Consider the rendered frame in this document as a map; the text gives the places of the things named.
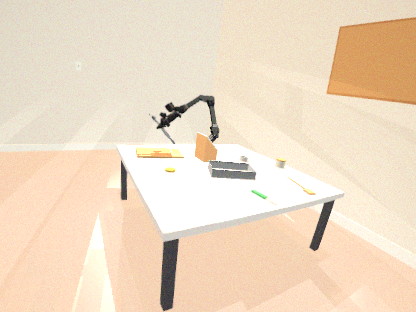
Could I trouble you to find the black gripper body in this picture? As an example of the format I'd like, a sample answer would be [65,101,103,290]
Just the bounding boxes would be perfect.
[161,114,174,127]

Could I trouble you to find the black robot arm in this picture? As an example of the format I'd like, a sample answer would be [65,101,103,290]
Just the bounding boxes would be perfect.
[160,95,220,143]

